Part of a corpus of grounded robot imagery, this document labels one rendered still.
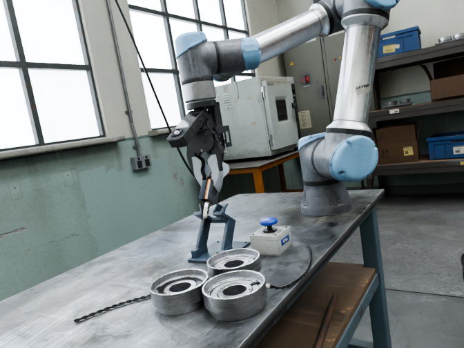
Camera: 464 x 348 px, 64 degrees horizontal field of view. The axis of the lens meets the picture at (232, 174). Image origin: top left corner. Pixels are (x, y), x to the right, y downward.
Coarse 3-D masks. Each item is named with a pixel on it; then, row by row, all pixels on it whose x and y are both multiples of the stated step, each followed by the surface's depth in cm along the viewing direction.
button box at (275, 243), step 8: (256, 232) 85; (264, 232) 84; (272, 232) 83; (280, 232) 82; (288, 232) 84; (256, 240) 83; (264, 240) 82; (272, 240) 81; (280, 240) 81; (288, 240) 84; (256, 248) 83; (264, 248) 82; (272, 248) 81; (280, 248) 81; (288, 248) 84
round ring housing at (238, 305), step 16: (240, 272) 66; (256, 272) 64; (208, 288) 63; (224, 288) 62; (240, 288) 63; (208, 304) 58; (224, 304) 56; (240, 304) 56; (256, 304) 57; (224, 320) 57
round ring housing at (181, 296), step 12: (168, 276) 70; (180, 276) 70; (192, 276) 69; (204, 276) 68; (156, 288) 67; (168, 288) 66; (180, 288) 68; (192, 288) 61; (156, 300) 62; (168, 300) 61; (180, 300) 61; (192, 300) 61; (168, 312) 62; (180, 312) 61
